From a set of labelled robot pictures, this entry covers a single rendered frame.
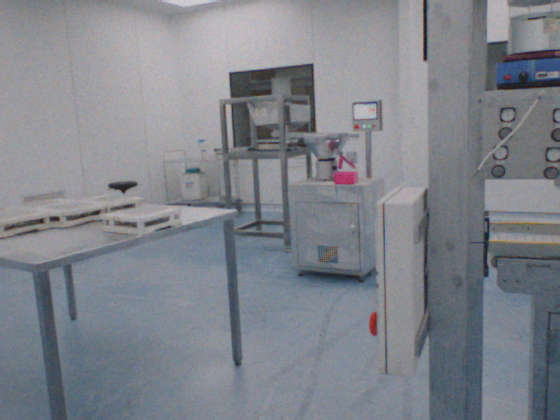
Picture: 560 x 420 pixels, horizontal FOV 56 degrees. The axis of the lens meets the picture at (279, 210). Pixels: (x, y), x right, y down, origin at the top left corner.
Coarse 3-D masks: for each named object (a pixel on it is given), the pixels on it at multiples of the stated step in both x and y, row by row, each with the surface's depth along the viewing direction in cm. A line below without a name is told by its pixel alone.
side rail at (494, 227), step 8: (496, 224) 169; (504, 224) 168; (512, 224) 167; (520, 224) 166; (528, 224) 165; (536, 224) 164; (544, 224) 163; (504, 232) 168; (512, 232) 167; (520, 232) 166; (528, 232) 165; (536, 232) 165; (544, 232) 164; (552, 232) 163
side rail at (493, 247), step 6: (492, 246) 145; (498, 246) 144; (504, 246) 143; (510, 246) 143; (516, 246) 142; (522, 246) 142; (528, 246) 141; (534, 246) 140; (540, 246) 140; (546, 246) 139; (552, 246) 139; (558, 246) 138; (492, 252) 145; (498, 252) 144; (504, 252) 144; (510, 252) 143; (516, 252) 142; (522, 252) 142; (528, 252) 141; (534, 252) 141; (540, 252) 140; (546, 252) 140; (552, 252) 139; (558, 252) 138
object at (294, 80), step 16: (304, 64) 695; (240, 80) 744; (256, 80) 732; (272, 80) 721; (288, 80) 710; (304, 80) 699; (240, 96) 748; (240, 112) 753; (240, 128) 757; (256, 128) 745; (304, 128) 711; (240, 144) 762; (304, 144) 714
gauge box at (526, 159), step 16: (496, 112) 136; (544, 112) 131; (496, 128) 136; (512, 128) 135; (528, 128) 133; (544, 128) 132; (496, 144) 137; (512, 144) 135; (528, 144) 134; (544, 144) 133; (496, 160) 138; (512, 160) 136; (528, 160) 135; (544, 160) 133; (512, 176) 137; (528, 176) 135
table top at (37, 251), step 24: (192, 216) 253; (216, 216) 251; (0, 240) 218; (24, 240) 216; (48, 240) 213; (72, 240) 211; (96, 240) 208; (120, 240) 206; (144, 240) 215; (0, 264) 188; (24, 264) 179; (48, 264) 180
